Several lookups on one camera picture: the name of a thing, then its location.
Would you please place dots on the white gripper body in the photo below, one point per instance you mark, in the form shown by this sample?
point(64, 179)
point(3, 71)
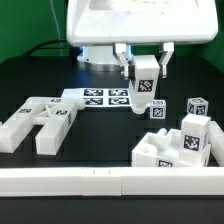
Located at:
point(141, 22)

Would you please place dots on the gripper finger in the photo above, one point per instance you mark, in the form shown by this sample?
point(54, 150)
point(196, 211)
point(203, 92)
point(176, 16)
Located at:
point(166, 50)
point(119, 53)

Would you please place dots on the white chair seat part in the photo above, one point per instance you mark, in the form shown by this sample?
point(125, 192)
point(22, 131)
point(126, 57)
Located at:
point(166, 148)

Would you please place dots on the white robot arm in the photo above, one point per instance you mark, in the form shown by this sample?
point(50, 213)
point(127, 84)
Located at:
point(100, 58)

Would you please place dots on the white marker base plate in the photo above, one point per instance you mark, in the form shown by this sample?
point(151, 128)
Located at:
point(100, 97)

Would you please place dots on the white chair back frame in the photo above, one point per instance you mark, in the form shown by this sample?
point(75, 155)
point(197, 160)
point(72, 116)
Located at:
point(54, 115)

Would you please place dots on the white right rail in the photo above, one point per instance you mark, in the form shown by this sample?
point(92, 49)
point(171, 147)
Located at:
point(216, 138)

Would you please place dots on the white rail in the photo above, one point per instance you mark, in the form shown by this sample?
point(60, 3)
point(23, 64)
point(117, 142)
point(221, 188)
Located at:
point(216, 138)
point(111, 181)

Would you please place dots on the white front rail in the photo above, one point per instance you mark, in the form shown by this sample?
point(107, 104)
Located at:
point(111, 181)

